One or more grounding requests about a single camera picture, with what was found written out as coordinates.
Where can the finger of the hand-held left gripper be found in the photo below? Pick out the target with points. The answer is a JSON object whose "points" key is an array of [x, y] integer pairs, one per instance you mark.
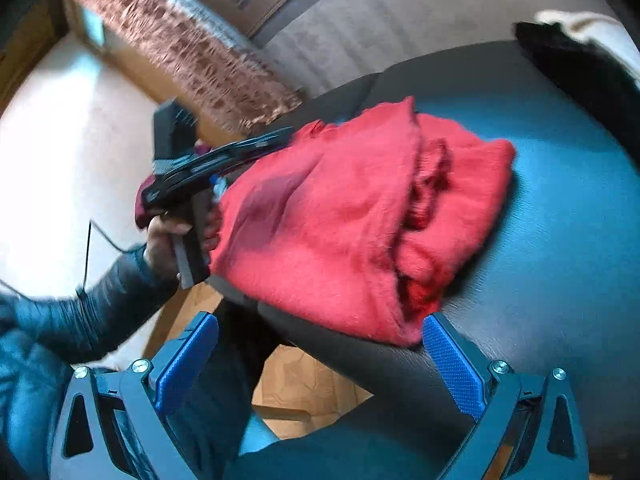
{"points": [[240, 144], [215, 165]]}

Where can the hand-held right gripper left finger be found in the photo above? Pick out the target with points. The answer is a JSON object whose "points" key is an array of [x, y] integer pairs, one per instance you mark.
{"points": [[187, 360]]}

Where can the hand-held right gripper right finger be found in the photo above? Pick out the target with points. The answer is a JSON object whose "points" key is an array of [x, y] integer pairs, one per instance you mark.
{"points": [[452, 360]]}

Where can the red knitted sweater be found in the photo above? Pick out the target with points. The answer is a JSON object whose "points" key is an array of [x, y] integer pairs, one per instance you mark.
{"points": [[325, 210]]}

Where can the person's left forearm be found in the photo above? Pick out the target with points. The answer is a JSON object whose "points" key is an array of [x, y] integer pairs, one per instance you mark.
{"points": [[100, 310]]}

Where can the person's left hand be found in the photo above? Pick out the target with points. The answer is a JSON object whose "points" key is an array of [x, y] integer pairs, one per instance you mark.
{"points": [[160, 245]]}

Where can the brown patterned curtain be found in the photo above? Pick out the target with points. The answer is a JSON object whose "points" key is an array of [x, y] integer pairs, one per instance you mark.
{"points": [[190, 60]]}

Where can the person's dark jacket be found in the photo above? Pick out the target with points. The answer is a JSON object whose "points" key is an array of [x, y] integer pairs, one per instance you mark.
{"points": [[25, 385]]}

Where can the wooden furniture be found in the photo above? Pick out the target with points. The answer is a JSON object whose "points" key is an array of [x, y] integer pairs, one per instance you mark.
{"points": [[30, 45]]}

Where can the black cloth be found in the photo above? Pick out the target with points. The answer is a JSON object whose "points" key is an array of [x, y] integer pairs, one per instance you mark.
{"points": [[575, 70]]}

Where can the white cloth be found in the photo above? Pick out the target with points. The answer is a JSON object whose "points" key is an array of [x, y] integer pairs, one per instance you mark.
{"points": [[615, 40]]}

